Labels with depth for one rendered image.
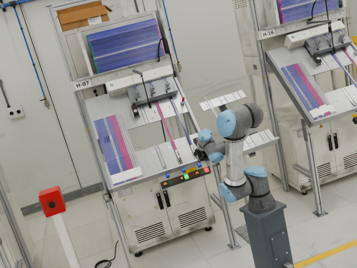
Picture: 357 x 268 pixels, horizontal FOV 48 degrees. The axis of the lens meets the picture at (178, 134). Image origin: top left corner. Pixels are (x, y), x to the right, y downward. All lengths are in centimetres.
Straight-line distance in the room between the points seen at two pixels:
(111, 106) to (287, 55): 141
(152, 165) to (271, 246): 90
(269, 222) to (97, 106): 141
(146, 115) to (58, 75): 178
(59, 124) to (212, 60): 183
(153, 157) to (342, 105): 141
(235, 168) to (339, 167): 169
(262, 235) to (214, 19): 294
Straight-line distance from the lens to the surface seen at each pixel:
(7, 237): 307
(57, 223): 279
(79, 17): 320
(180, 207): 305
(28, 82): 440
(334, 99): 312
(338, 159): 354
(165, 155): 264
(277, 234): 228
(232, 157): 195
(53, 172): 457
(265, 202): 219
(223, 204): 281
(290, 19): 330
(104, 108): 285
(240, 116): 184
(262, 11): 340
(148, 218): 303
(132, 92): 282
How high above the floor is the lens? 163
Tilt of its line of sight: 16 degrees down
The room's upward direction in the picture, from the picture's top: 14 degrees counter-clockwise
